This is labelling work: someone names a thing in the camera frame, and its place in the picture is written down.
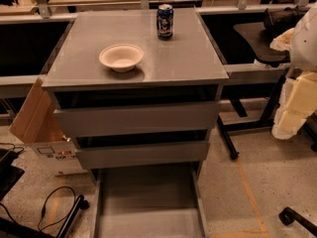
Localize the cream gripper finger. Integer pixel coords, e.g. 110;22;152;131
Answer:
271;78;307;140
269;28;294;52

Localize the blue pepsi can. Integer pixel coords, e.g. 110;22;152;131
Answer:
157;4;173;40

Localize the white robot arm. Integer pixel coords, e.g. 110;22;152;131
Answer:
271;4;317;140

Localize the grey top drawer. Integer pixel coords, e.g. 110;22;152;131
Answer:
54;101;219;137

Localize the grey drawer cabinet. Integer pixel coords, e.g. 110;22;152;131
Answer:
41;7;230;238

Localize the grey open bottom drawer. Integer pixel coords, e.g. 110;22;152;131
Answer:
90;163;209;238

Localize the grey middle drawer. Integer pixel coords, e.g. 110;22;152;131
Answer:
76;141;209;170

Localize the black bag on table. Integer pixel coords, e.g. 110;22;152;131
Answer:
264;7;306;35

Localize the black chair caster right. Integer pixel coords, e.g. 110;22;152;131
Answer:
278;207;317;237

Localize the white paper bowl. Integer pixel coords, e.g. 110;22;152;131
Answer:
99;44;144;72

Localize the brown cardboard box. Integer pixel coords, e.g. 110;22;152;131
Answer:
10;78;85;176

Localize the black equipment far left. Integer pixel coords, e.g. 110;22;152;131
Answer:
0;143;25;200

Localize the black stand leg left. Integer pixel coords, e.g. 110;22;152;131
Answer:
0;194;89;238

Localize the black cable on floor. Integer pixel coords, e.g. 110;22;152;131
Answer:
37;185;77;233

